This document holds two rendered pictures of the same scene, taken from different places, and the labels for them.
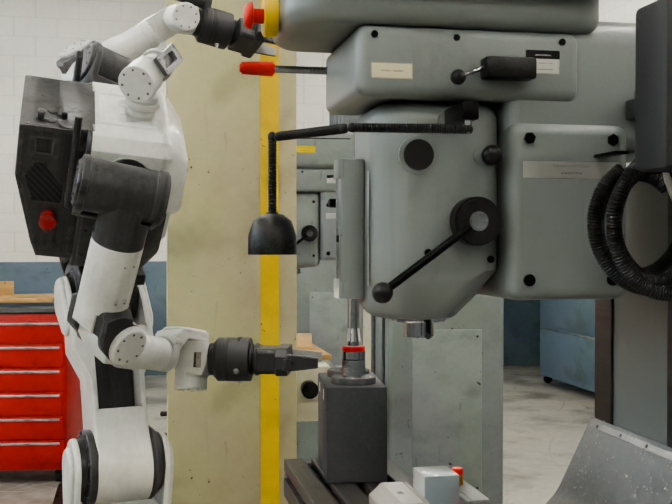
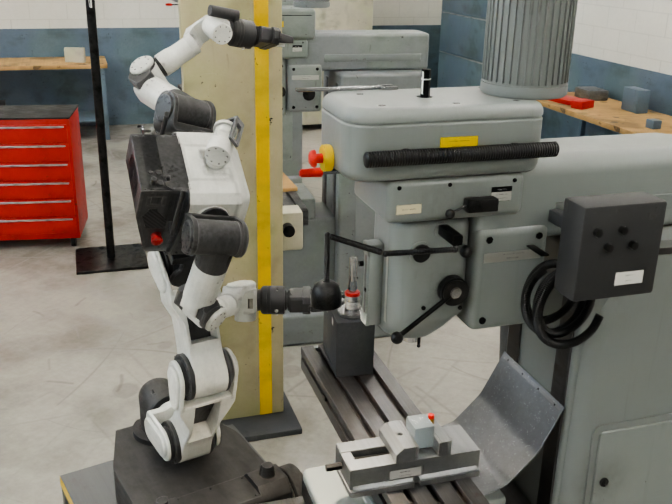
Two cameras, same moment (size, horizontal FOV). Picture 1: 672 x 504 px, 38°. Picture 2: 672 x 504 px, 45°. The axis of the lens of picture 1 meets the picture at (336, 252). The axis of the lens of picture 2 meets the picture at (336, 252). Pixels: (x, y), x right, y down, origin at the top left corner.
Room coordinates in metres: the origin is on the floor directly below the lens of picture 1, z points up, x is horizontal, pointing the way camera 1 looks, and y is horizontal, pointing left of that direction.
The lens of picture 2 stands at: (-0.32, 0.26, 2.21)
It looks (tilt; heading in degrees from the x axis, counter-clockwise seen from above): 21 degrees down; 354
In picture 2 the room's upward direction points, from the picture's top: 1 degrees clockwise
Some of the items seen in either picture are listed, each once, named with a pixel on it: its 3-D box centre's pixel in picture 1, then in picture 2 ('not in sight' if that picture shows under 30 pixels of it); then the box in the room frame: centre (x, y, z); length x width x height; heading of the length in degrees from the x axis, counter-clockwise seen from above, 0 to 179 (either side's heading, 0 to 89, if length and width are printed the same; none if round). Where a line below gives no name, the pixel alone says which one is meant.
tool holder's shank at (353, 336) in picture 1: (353, 318); (353, 274); (1.96, -0.04, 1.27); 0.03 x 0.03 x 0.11
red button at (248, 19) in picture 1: (254, 15); (316, 158); (1.45, 0.12, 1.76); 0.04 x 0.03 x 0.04; 12
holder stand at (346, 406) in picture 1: (350, 421); (347, 331); (2.01, -0.03, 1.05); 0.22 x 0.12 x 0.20; 5
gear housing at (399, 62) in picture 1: (445, 76); (436, 184); (1.51, -0.17, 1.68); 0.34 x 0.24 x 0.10; 102
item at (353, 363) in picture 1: (353, 363); (352, 302); (1.96, -0.04, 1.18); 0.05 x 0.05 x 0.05
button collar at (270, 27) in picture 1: (270, 16); (326, 157); (1.45, 0.10, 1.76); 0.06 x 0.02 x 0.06; 12
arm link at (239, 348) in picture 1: (260, 360); (290, 300); (1.97, 0.15, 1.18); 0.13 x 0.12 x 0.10; 177
